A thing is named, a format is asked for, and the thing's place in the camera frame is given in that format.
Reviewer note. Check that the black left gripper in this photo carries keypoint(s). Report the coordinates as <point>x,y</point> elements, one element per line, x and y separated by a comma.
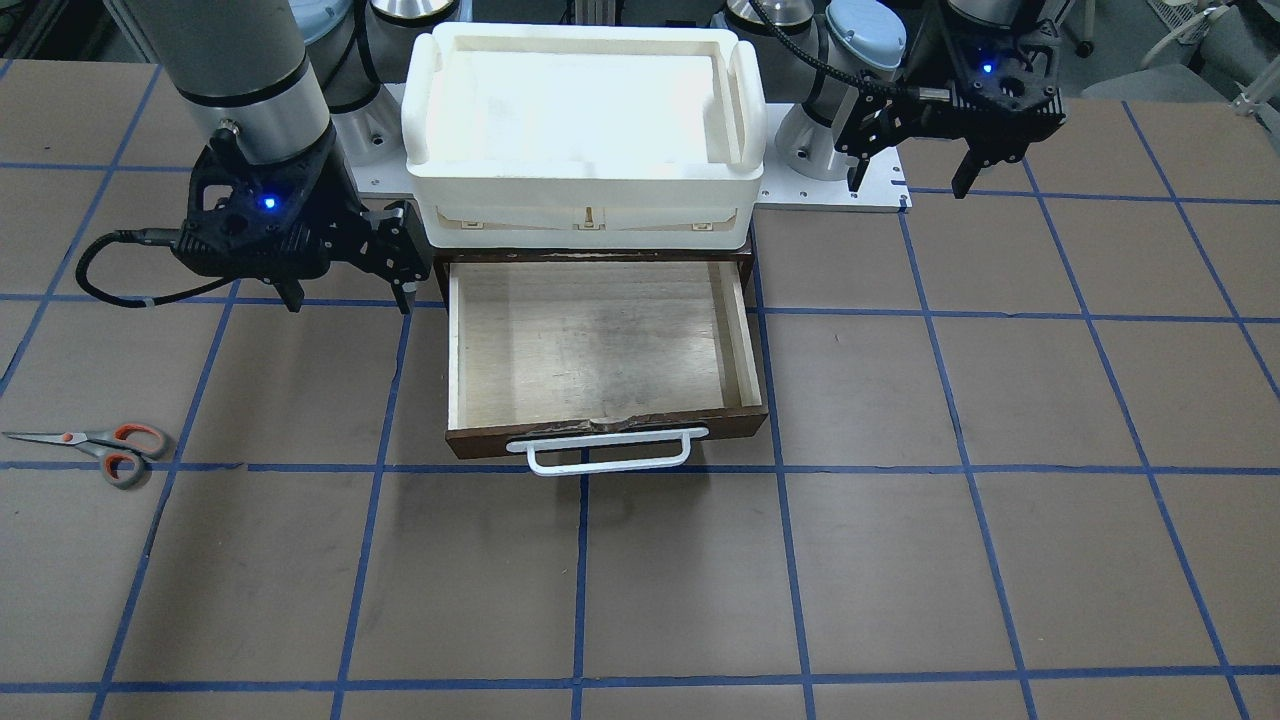
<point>922,121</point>

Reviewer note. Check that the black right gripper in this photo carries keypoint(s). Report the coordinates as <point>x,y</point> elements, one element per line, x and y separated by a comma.
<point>333,208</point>

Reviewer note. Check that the wooden drawer with white handle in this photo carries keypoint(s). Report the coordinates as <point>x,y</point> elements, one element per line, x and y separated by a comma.
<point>549,357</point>

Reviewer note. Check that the orange grey scissors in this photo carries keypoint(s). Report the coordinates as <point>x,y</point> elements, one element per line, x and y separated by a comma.
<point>123,452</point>

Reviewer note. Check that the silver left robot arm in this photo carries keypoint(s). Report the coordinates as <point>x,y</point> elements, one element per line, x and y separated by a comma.
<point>856,83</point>

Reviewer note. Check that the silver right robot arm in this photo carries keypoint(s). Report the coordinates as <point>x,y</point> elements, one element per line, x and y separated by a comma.
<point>291,98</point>

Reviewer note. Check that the dark brown drawer cabinet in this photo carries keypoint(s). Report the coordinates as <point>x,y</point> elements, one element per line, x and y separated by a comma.
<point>743,257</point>

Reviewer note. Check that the white plastic tray box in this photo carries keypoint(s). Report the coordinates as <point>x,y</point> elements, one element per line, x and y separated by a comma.
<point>584,137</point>

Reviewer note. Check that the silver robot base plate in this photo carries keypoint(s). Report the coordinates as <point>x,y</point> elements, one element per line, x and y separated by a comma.
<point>884,186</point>

